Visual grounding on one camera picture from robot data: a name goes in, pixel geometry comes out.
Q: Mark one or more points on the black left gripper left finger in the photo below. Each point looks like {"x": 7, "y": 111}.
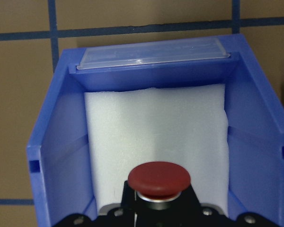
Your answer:
{"x": 80, "y": 220}

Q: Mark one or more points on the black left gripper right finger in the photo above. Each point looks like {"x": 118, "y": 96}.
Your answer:
{"x": 210, "y": 215}

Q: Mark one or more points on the red mushroom push button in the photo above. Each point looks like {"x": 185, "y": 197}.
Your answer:
{"x": 159, "y": 194}

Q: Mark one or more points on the white foam pad left bin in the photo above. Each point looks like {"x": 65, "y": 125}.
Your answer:
{"x": 187, "y": 126}

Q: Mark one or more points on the blue left storage bin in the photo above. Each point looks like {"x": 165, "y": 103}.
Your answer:
{"x": 58, "y": 150}

